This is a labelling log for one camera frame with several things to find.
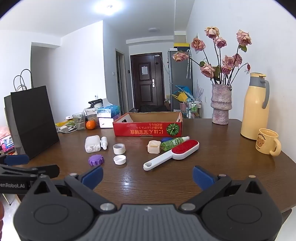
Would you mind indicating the yellow and black box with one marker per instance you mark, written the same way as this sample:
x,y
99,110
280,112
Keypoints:
x,y
181,45

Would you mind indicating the colourful printed packet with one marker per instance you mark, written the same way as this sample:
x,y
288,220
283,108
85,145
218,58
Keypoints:
x,y
7,143

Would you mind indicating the white tape roll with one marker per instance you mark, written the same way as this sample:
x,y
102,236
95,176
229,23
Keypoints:
x,y
119,148

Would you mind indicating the orange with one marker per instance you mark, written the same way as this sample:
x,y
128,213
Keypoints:
x,y
91,125

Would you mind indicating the white folded umbrella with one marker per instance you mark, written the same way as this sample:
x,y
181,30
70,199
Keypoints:
x,y
189,67

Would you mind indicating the yellow watering can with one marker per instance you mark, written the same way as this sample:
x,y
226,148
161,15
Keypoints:
x,y
181,96

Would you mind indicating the pink decorative branches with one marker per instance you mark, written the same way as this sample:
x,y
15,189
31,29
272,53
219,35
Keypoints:
x,y
199,90

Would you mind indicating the glass cup with straw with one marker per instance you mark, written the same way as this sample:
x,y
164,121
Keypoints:
x,y
79,121

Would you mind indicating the blue tissue pack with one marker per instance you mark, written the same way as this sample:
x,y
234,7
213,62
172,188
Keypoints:
x,y
108,111

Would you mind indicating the beige square box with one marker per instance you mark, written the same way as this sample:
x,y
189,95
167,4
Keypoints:
x,y
153,147

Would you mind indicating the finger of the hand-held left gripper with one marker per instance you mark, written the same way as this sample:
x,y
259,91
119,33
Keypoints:
x,y
16,159
44,171

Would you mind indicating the dark brown door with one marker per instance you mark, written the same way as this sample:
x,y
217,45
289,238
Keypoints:
x,y
148,92

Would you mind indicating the clear jar of grains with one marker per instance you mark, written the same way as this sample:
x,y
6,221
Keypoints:
x,y
91,114

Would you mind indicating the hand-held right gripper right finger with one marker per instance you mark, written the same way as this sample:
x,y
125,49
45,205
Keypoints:
x,y
202,177

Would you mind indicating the black paper bag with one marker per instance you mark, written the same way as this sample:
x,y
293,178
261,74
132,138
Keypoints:
x,y
32,120

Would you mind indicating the white ribbed cap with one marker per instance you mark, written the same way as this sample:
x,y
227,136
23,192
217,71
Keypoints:
x,y
119,160

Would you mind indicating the yellow bear mug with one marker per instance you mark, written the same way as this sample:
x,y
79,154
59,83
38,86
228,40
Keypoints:
x,y
266,141

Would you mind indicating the white plastic container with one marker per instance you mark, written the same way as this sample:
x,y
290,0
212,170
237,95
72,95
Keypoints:
x,y
92,143

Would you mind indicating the purple ribbed cap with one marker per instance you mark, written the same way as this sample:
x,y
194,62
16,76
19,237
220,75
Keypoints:
x,y
96,160

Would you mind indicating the pink textured vase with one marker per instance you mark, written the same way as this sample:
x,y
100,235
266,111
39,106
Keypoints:
x,y
220,104

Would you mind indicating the red cardboard box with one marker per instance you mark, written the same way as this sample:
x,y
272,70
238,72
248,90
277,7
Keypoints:
x,y
143,131

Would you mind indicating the small white bottle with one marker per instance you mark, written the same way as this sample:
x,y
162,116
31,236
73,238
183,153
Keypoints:
x,y
104,142

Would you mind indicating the dried pink roses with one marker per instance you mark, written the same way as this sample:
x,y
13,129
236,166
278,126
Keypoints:
x,y
227,61

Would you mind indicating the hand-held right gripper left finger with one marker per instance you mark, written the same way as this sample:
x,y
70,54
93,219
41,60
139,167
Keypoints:
x,y
93,177

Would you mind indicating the grey refrigerator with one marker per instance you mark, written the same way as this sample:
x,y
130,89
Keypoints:
x,y
179,74

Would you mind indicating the white trolley cart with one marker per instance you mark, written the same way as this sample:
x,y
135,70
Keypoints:
x,y
194,109

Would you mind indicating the pink pail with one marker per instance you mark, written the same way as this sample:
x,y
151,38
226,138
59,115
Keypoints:
x,y
182,106

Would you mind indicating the blue plastic dustpan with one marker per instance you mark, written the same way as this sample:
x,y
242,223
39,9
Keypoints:
x,y
182,88

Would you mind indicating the yellow thermos jug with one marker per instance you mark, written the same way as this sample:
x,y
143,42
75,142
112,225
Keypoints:
x,y
253,111

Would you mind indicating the red and white lint brush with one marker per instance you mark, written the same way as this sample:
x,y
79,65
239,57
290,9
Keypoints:
x,y
182,148

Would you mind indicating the green spray bottle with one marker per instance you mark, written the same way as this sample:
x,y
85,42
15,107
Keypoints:
x,y
172,143

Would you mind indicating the round ceiling lamp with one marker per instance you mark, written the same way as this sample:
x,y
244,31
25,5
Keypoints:
x,y
154,29

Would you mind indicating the black device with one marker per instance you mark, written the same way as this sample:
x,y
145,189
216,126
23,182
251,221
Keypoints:
x,y
95,102

